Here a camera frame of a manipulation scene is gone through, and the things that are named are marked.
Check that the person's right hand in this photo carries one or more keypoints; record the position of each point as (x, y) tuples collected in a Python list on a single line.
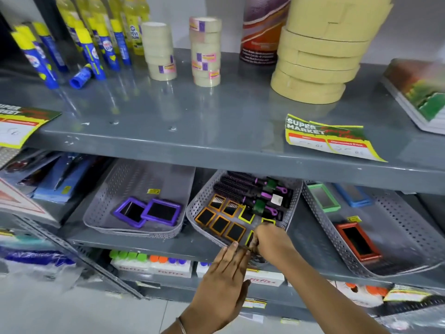
[(274, 243)]

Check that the person's left hand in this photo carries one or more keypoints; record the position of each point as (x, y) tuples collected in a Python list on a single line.
[(220, 288)]

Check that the person's left thumb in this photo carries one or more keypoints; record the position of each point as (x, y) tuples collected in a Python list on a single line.
[(243, 293)]

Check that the person's right fingers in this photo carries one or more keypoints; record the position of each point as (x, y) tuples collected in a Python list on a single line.
[(256, 244)]

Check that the small yellow framed mirror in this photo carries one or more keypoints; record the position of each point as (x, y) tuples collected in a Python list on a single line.
[(246, 215), (267, 221), (249, 238)]

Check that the person's left forearm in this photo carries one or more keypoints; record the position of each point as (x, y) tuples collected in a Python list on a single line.
[(173, 329)]

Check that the person's right forearm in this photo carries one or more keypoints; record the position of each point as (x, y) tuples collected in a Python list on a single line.
[(323, 295)]

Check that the yellow shelf price tag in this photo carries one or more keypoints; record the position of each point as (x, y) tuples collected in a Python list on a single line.
[(254, 304), (405, 294)]

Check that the small orange framed mirror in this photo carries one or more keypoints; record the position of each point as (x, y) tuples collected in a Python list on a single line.
[(205, 217), (230, 209), (235, 232), (220, 225), (217, 203)]

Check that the white box with red print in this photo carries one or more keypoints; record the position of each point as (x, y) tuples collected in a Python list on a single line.
[(267, 278)]

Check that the black purple hair brush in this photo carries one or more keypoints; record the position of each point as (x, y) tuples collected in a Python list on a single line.
[(229, 192), (267, 212), (243, 177), (240, 184)]

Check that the grey metal shelf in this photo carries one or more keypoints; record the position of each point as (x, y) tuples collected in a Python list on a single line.
[(208, 118), (173, 286), (194, 245)]

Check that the silver bangle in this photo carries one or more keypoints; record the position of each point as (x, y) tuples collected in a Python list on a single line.
[(181, 325)]

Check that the grey perforated plastic basket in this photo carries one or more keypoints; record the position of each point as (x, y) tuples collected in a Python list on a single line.
[(204, 191), (114, 180), (399, 219)]

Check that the green framed mirror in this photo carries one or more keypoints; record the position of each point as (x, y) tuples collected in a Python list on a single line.
[(323, 197)]

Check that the white box of colourful bottles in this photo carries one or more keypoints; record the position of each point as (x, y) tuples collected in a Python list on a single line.
[(153, 267)]

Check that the purple framed mirror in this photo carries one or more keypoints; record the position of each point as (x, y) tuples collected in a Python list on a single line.
[(161, 212), (130, 212)]

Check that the small yellow sticker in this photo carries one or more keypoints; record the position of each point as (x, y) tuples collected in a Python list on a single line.
[(354, 219), (153, 191)]

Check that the red framed mirror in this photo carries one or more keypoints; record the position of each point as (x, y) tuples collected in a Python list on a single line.
[(358, 241)]

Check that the blue framed mirror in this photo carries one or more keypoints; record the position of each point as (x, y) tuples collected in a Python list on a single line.
[(353, 195)]

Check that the white box of orange bottles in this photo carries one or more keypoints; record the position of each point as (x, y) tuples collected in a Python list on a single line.
[(361, 295)]

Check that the green yellow price card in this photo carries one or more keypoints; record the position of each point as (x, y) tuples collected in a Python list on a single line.
[(21, 125), (330, 139)]

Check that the slotted grey metal upright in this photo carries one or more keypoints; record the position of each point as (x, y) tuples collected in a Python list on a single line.
[(69, 252)]

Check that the stack of beige masking tapes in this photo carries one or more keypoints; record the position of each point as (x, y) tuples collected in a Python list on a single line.
[(320, 59)]

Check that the blue blister packs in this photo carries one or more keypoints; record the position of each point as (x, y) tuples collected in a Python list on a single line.
[(69, 180)]

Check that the stacks of clear tape rolls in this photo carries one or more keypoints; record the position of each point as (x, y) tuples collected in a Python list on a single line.
[(205, 48)]

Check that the plastic wrapped blue items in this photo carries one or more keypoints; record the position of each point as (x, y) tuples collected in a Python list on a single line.
[(34, 257)]

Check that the brown red spray can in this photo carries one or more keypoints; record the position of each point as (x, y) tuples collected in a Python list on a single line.
[(262, 31)]

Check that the stack of colourful notebooks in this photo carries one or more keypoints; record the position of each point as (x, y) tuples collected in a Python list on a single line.
[(417, 90)]

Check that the packed scissors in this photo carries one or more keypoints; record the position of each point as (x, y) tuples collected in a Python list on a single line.
[(27, 168)]

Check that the red white triangular sign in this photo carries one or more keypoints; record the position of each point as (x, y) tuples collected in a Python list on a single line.
[(17, 201)]

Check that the row of yellow glue bottles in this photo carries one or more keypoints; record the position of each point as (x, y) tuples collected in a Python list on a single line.
[(134, 31)]

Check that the row of blue glue tubes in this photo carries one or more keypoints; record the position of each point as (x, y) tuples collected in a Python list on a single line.
[(88, 53)]

